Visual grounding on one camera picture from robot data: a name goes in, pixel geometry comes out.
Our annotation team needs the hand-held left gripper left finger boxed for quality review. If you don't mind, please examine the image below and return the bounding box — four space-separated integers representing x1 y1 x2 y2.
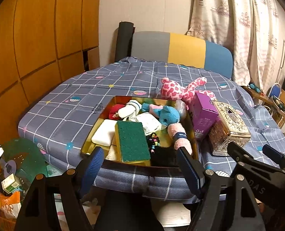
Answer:
14 147 105 231

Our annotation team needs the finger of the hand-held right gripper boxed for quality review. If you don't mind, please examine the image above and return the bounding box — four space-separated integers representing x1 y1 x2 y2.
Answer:
262 144 285 169
227 141 263 174

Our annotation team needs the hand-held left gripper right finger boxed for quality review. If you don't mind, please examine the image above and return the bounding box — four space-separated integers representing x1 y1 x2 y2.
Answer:
177 146 264 231

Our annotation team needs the gold tin box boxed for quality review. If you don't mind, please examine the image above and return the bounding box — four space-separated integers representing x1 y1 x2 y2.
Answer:
80 96 199 167

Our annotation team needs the black cloth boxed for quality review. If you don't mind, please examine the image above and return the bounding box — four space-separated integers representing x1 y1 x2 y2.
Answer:
150 147 181 167

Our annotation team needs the white sponge block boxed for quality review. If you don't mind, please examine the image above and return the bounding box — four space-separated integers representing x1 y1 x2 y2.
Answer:
91 120 119 147

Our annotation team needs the pink fluffy roll navy band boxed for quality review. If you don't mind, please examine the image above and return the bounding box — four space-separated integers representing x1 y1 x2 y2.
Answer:
167 123 193 156

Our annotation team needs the colourful beaded hair tie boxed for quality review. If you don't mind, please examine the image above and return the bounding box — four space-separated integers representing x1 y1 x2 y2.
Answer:
146 132 161 153

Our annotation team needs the green scouring sponge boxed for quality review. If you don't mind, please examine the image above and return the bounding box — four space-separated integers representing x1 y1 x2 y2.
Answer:
115 121 151 164

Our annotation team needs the blue plush toy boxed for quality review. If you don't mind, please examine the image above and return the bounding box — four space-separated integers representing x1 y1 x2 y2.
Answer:
158 106 181 127

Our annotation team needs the red plush item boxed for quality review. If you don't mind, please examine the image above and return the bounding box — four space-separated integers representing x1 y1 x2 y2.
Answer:
108 104 125 120

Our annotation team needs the white wipes packet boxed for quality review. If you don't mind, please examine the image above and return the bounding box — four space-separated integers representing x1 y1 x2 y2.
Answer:
135 114 168 135

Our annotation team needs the white striped sock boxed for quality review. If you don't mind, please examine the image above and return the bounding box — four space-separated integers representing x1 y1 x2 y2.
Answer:
118 100 143 122

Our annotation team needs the black power tool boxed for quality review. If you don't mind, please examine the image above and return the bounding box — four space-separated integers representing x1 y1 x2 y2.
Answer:
272 96 285 111

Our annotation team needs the purple carton box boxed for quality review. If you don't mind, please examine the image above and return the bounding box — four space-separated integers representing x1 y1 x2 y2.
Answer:
188 91 220 141

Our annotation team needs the blue checked tablecloth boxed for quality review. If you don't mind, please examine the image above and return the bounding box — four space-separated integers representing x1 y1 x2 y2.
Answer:
17 56 285 204

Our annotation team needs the wooden shelf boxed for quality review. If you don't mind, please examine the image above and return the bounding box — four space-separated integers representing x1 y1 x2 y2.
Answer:
244 85 285 130

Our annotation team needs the blue folding chair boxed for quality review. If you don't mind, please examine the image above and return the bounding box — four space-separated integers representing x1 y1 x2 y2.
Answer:
269 83 282 99

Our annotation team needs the teal black device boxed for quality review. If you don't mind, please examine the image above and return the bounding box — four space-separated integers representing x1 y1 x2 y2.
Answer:
247 83 262 93

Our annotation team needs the pink spotted plush toy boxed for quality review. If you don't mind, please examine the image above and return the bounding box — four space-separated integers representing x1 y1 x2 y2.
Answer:
160 76 216 105

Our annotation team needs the small green white box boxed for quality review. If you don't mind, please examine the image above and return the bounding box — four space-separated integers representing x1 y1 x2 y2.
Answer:
2 174 21 194

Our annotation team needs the purple round disc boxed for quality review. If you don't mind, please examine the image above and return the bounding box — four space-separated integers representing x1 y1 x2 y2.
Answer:
3 160 15 175

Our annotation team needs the orange snack bag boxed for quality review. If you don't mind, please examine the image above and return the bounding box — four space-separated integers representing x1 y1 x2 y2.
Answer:
0 191 21 219

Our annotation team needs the grey yellow blue chair backrest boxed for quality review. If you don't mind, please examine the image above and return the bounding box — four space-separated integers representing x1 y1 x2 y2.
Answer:
131 31 234 80

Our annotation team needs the black rolled mat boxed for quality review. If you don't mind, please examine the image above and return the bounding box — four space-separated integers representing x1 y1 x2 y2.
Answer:
115 22 135 64

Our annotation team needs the ship print curtain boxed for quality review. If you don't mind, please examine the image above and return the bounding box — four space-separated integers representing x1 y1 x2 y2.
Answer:
186 0 281 94

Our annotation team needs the wooden wardrobe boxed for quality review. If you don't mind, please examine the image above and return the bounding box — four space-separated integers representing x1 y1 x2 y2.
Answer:
0 0 102 137

